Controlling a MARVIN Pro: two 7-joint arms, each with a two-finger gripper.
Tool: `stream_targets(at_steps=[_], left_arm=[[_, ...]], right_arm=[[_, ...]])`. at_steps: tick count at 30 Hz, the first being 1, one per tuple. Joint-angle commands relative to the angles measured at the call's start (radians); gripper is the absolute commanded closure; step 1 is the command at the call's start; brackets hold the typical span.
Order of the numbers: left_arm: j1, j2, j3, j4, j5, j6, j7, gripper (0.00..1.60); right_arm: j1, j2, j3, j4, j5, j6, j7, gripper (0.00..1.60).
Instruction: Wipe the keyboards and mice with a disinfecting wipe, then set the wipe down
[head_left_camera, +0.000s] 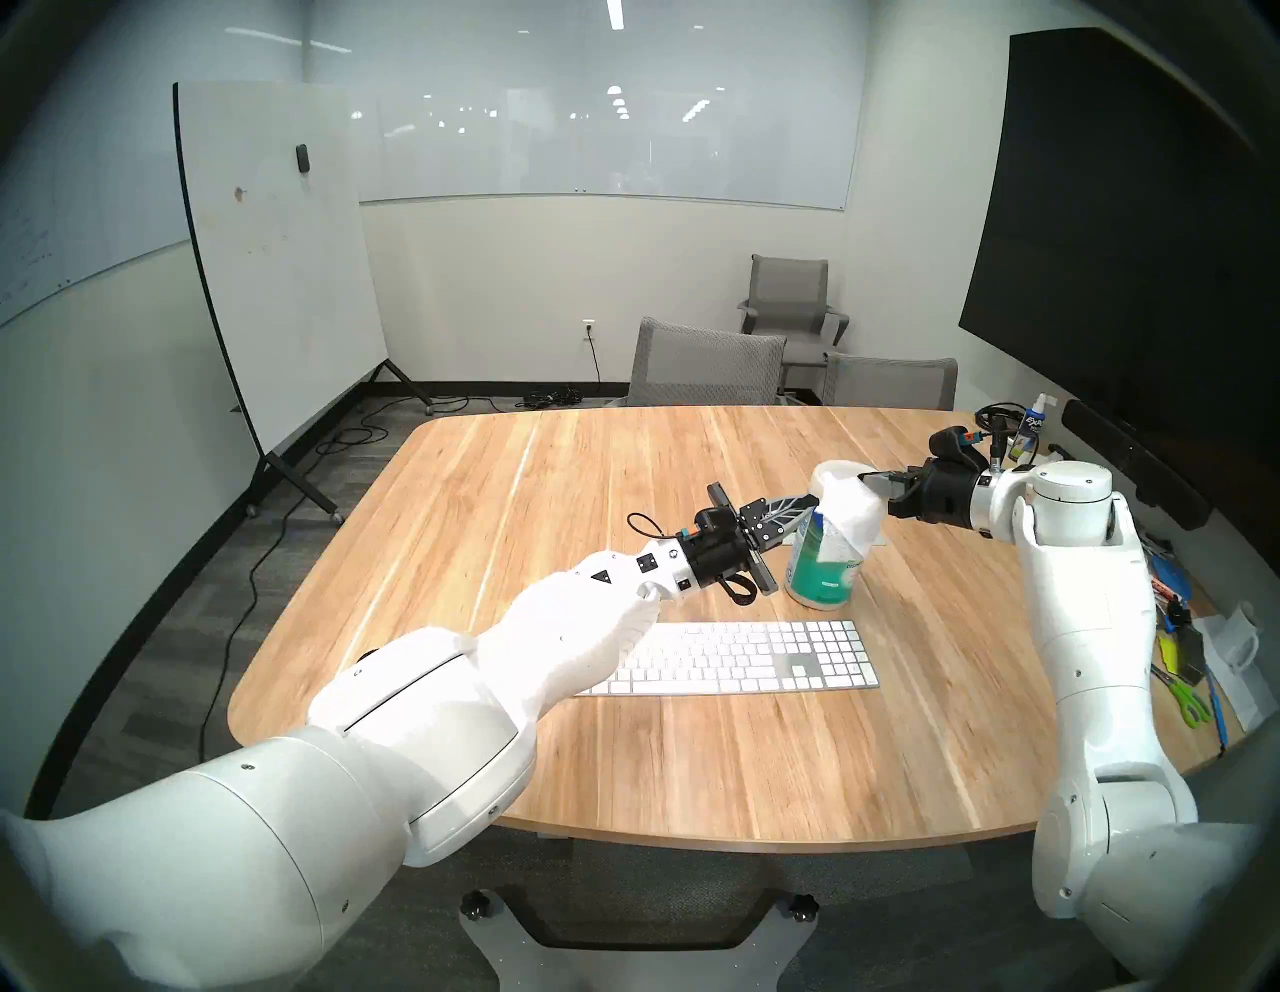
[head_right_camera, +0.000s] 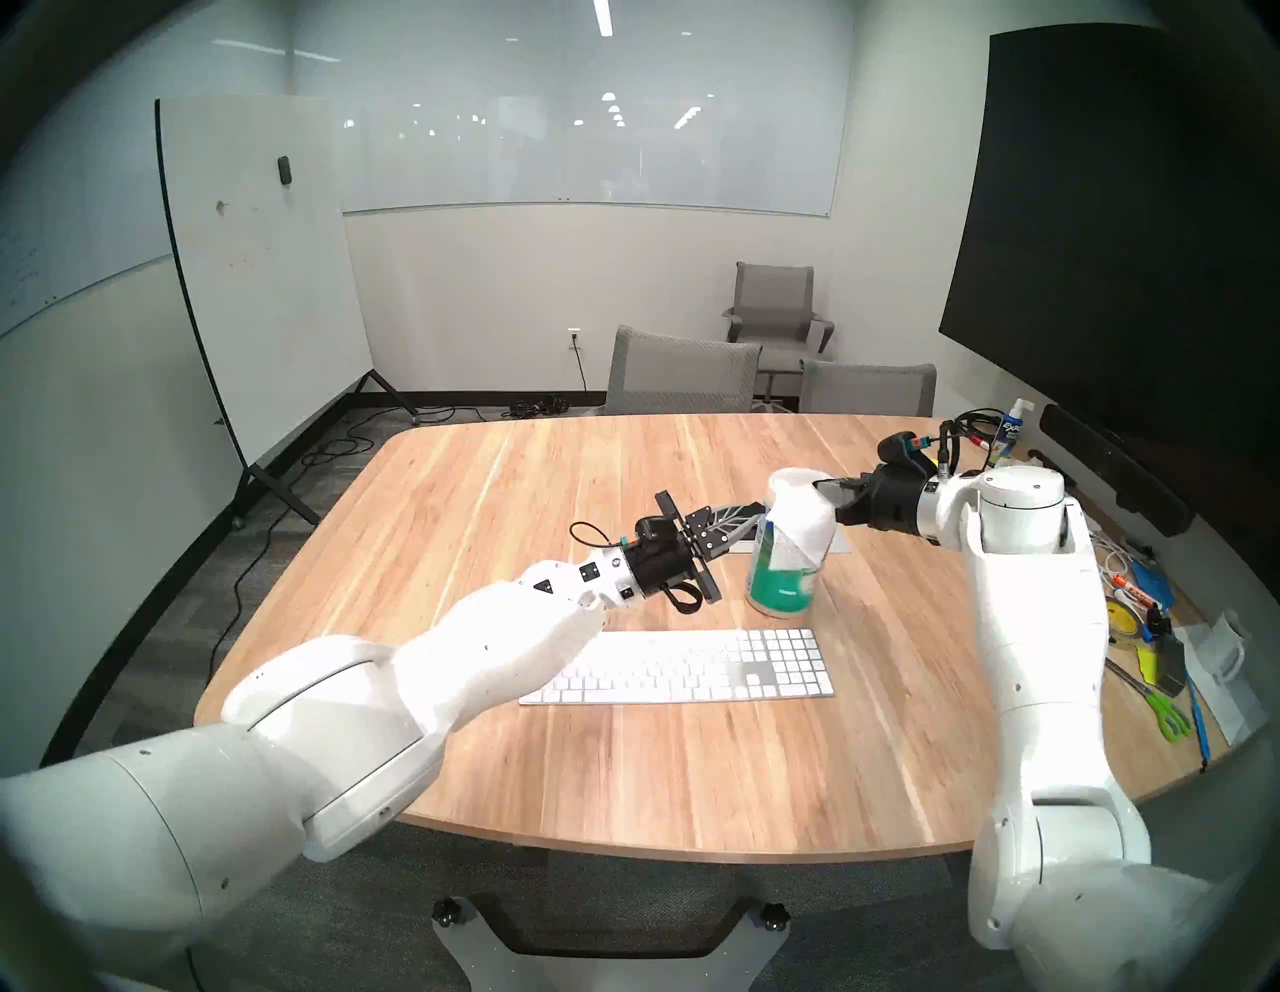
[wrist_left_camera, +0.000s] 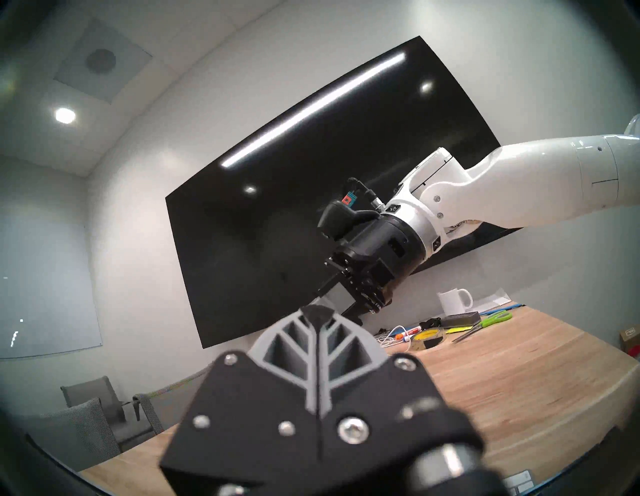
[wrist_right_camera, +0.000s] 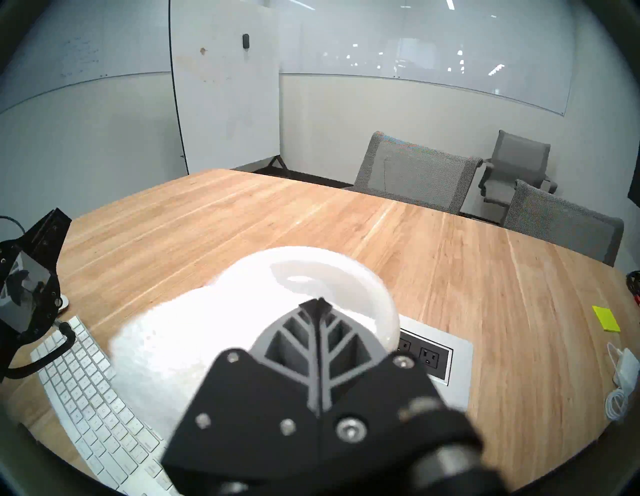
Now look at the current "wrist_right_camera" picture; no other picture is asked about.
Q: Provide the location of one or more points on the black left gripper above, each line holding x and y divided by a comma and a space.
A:
25, 300

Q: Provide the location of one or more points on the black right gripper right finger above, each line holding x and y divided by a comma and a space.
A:
370, 400

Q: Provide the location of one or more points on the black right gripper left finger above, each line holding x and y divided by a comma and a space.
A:
260, 410

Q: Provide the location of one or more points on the white disinfecting wipe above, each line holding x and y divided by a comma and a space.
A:
175, 340

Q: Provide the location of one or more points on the white computer mouse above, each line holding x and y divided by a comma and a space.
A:
62, 303

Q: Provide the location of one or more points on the table power outlet panel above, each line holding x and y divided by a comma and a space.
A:
430, 355

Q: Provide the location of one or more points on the white keyboard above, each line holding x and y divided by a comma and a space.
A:
85, 400

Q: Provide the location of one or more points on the mobile whiteboard on stand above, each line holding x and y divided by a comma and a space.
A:
225, 90

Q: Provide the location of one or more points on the wide grey mesh chair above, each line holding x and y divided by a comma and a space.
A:
415, 172

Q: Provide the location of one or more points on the yellow sticky note pad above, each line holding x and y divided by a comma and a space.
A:
606, 319

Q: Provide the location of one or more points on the low grey mesh chair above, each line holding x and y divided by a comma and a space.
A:
560, 222

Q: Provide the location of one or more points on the grey armrest chair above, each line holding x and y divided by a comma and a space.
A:
520, 155

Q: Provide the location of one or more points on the written-on wall whiteboard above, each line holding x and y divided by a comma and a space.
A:
75, 50

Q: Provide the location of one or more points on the black wall screen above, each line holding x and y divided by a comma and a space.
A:
636, 180

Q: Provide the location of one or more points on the glass wall whiteboard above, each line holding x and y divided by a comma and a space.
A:
425, 45

